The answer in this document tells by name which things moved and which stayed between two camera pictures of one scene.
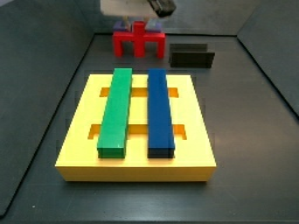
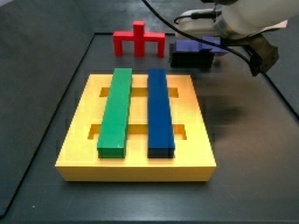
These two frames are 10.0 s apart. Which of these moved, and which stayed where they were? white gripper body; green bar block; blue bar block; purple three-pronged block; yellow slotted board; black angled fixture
Moved: white gripper body; purple three-pronged block
Stayed: yellow slotted board; blue bar block; green bar block; black angled fixture
